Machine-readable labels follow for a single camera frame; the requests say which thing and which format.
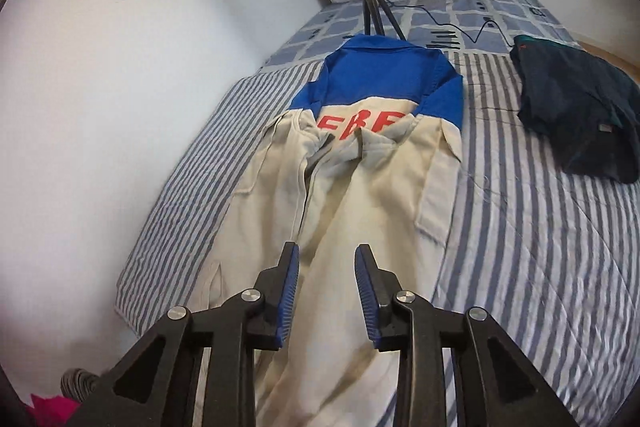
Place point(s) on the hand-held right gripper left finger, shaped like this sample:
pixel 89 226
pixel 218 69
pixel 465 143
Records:
pixel 289 297

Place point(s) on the grey striped footwear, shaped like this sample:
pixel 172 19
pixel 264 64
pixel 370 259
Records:
pixel 77 384

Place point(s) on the dark green garment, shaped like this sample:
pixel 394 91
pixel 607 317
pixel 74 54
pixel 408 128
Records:
pixel 570 107

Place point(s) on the blue striped bed sheet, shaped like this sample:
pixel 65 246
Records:
pixel 525 232

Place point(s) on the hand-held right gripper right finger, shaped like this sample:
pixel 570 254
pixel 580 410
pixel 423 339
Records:
pixel 367 297

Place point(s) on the person's pink clothing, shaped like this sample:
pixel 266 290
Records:
pixel 52 412

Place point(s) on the cream and blue coverall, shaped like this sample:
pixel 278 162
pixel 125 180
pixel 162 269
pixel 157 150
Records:
pixel 350 187

